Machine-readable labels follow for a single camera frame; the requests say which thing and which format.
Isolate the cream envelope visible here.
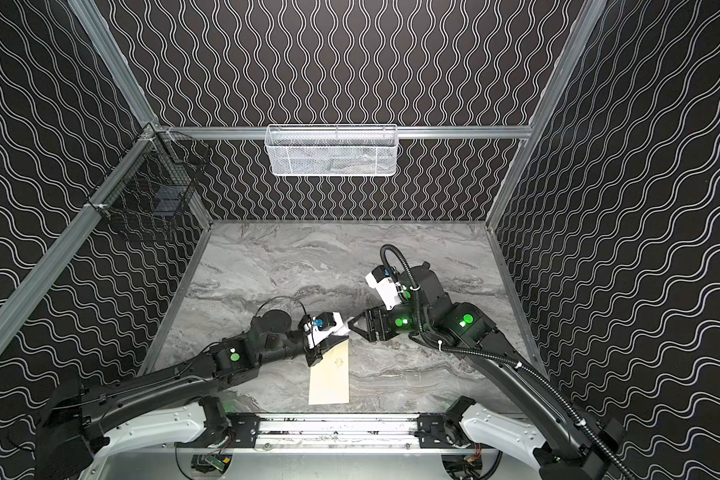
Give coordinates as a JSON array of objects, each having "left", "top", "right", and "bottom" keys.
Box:
[{"left": 308, "top": 340, "right": 350, "bottom": 405}]

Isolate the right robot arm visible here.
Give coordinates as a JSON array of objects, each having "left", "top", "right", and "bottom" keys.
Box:
[{"left": 349, "top": 263, "right": 635, "bottom": 479}]

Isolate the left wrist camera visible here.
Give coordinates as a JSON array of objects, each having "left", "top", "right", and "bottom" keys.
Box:
[{"left": 301, "top": 312, "right": 349, "bottom": 336}]

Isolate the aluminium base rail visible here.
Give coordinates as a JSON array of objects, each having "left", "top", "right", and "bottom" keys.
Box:
[{"left": 98, "top": 411, "right": 577, "bottom": 452}]

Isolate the black wire basket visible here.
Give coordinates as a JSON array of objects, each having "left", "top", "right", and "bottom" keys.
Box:
[{"left": 98, "top": 132, "right": 210, "bottom": 244}]

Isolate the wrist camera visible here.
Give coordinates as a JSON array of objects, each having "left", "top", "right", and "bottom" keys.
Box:
[
  {"left": 365, "top": 265, "right": 403, "bottom": 311},
  {"left": 301, "top": 312, "right": 349, "bottom": 336}
]

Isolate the white wire mesh basket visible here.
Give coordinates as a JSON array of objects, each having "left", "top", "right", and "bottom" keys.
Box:
[{"left": 264, "top": 124, "right": 400, "bottom": 177}]

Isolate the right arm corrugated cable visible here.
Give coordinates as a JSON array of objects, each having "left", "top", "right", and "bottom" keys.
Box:
[{"left": 379, "top": 243, "right": 637, "bottom": 480}]

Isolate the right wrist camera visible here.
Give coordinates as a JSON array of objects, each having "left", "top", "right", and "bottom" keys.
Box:
[{"left": 365, "top": 265, "right": 403, "bottom": 311}]

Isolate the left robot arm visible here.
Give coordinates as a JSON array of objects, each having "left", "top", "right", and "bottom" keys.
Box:
[{"left": 34, "top": 309, "right": 349, "bottom": 479}]

